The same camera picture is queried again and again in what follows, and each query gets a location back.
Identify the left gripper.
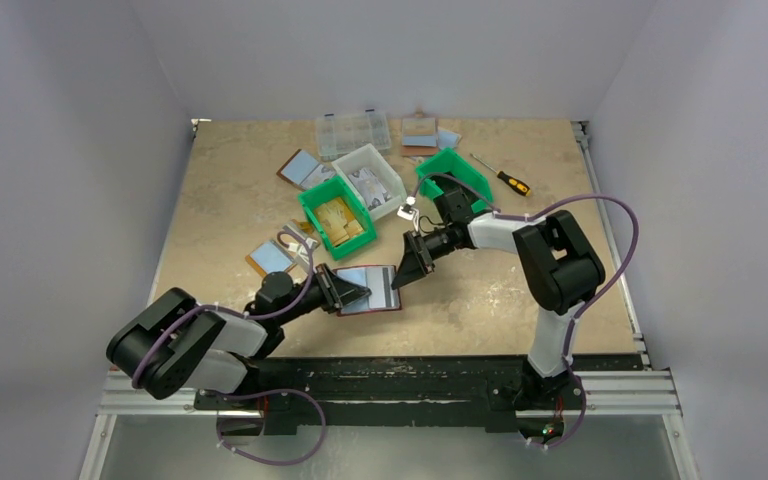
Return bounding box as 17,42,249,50
276,262,370,326

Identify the red card holder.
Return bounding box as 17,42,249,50
335,265,402,316

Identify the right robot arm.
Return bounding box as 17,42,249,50
391,189,605,407

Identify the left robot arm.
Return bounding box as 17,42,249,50
106,264,371,409

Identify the tan open card holder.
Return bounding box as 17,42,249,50
245,220,320,277

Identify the green bin with gold cards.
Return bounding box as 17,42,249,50
298,176,378,260

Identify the silver VIP card stack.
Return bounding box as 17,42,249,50
348,167,392,211

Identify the green bin with black cards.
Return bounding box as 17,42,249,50
415,148,494,213

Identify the brown open card holder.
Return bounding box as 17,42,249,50
276,149,336,191

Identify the white plastic bin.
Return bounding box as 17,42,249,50
332,144,407,222

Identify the yellow black screwdriver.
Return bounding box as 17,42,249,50
470,153,532,197

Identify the clear compartment organizer box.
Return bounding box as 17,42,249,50
315,109,392,161

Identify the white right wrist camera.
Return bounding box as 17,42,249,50
397,196,421,232

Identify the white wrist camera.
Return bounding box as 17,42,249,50
397,196,421,232
287,239,320,270

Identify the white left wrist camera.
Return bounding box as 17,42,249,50
287,239,320,270

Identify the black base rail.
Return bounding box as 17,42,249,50
125,354,644,435

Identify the aluminium frame rail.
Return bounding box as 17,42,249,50
95,369,263,417

